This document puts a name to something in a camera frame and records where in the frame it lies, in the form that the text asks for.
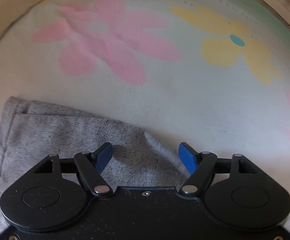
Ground floral bed blanket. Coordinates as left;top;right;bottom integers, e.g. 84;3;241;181
0;0;290;233

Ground grey speckled pants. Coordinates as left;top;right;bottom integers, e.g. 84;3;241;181
0;97;188;233

